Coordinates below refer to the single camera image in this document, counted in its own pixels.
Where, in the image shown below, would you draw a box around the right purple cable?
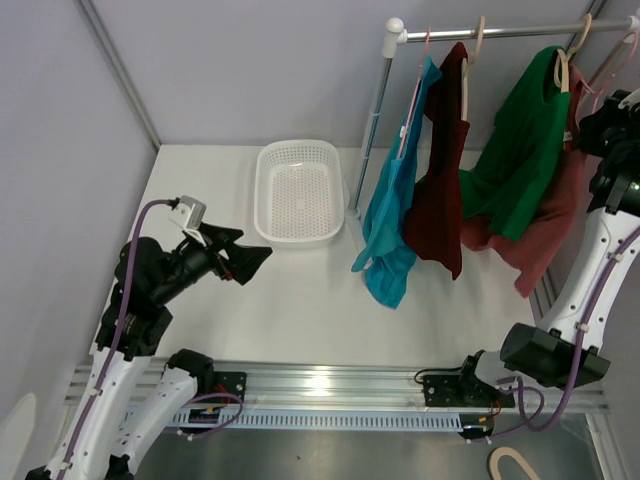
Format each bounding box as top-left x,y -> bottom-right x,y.
487,234 -> 634,444

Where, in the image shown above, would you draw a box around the beige hanger with green shirt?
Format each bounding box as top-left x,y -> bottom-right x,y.
554,13 -> 593,93

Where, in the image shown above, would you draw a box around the pink t shirt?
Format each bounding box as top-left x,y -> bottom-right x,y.
461,65 -> 588,298

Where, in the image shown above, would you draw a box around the teal t shirt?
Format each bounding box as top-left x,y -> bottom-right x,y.
351,56 -> 442,309

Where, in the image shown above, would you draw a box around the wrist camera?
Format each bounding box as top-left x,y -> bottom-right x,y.
169,195 -> 206,245
618,89 -> 640,109

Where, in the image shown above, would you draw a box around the maroon t shirt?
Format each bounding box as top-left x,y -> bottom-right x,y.
402,42 -> 470,279

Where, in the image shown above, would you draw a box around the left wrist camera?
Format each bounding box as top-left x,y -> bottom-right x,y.
169,195 -> 206,245

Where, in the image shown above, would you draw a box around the beige hanger on floor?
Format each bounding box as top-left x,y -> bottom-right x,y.
487,447 -> 541,480

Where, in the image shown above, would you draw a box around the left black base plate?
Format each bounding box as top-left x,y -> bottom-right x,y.
212,371 -> 248,399

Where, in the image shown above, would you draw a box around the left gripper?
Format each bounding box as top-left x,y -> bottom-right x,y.
154,221 -> 272,303

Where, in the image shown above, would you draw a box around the white slotted cable duct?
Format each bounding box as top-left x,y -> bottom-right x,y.
167,408 -> 464,433

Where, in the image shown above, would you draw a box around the aluminium mounting rail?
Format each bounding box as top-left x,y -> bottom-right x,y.
63,358 -> 610,414

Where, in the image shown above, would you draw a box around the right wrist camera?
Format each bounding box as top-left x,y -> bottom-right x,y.
618,89 -> 640,109

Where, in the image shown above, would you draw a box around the pink wire hanger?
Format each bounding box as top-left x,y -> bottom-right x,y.
397,28 -> 432,158
579,31 -> 639,113

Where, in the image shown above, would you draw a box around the metal clothes rack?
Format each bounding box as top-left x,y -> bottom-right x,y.
345,13 -> 639,238

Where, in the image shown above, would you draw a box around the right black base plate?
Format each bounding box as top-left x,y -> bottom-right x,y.
420,373 -> 515,408

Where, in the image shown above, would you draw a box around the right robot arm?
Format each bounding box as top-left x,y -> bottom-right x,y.
455,90 -> 639,405

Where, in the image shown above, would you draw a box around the green t shirt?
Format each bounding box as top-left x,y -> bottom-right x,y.
459,46 -> 571,241

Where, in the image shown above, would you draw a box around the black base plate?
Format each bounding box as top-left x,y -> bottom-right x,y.
212,371 -> 248,399
420,373 -> 515,408

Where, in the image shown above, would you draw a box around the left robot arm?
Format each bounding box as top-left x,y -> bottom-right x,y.
27,224 -> 272,479

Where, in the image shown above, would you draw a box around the white plastic basket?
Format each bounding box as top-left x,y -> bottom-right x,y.
253,139 -> 345,249

